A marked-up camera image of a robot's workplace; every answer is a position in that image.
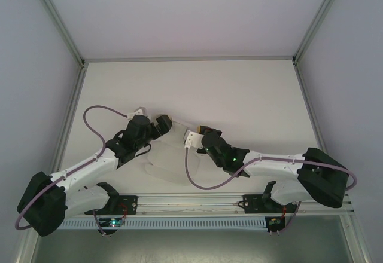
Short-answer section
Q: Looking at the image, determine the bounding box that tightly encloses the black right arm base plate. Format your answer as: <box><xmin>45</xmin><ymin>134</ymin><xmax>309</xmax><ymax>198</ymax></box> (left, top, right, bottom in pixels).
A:
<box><xmin>242</xmin><ymin>194</ymin><xmax>300</xmax><ymax>215</ymax></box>

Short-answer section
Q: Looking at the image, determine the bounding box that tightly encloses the aluminium table rear rail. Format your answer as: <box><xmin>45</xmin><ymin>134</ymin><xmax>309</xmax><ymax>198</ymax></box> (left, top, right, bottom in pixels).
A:
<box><xmin>83</xmin><ymin>56</ymin><xmax>296</xmax><ymax>63</ymax></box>

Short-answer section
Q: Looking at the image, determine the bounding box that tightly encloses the aluminium mounting rail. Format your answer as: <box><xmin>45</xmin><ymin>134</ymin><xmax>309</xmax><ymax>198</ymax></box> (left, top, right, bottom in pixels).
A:
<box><xmin>64</xmin><ymin>193</ymin><xmax>355</xmax><ymax>216</ymax></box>

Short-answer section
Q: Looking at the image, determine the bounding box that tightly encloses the left circuit board green light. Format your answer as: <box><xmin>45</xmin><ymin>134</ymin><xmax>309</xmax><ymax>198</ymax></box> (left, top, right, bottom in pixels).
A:
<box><xmin>100</xmin><ymin>217</ymin><xmax>126</xmax><ymax>228</ymax></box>

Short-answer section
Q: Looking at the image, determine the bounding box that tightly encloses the aluminium frame post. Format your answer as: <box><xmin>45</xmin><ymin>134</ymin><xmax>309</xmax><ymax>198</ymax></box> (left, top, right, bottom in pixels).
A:
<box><xmin>29</xmin><ymin>0</ymin><xmax>88</xmax><ymax>66</ymax></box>
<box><xmin>291</xmin><ymin>0</ymin><xmax>348</xmax><ymax>66</ymax></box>

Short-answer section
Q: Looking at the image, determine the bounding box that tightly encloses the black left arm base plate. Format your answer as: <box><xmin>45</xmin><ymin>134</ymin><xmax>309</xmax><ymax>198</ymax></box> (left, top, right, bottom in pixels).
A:
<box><xmin>83</xmin><ymin>195</ymin><xmax>139</xmax><ymax>216</ymax></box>

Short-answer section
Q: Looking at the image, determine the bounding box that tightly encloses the grey slotted cable duct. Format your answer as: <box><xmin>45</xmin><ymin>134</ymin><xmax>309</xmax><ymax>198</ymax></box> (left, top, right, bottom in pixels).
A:
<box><xmin>57</xmin><ymin>217</ymin><xmax>268</xmax><ymax>231</ymax></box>

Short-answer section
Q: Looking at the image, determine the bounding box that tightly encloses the aluminium table side rail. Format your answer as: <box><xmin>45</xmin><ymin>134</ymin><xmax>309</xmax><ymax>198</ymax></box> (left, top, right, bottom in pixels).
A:
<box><xmin>14</xmin><ymin>62</ymin><xmax>89</xmax><ymax>263</ymax></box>
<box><xmin>293</xmin><ymin>62</ymin><xmax>369</xmax><ymax>263</ymax></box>

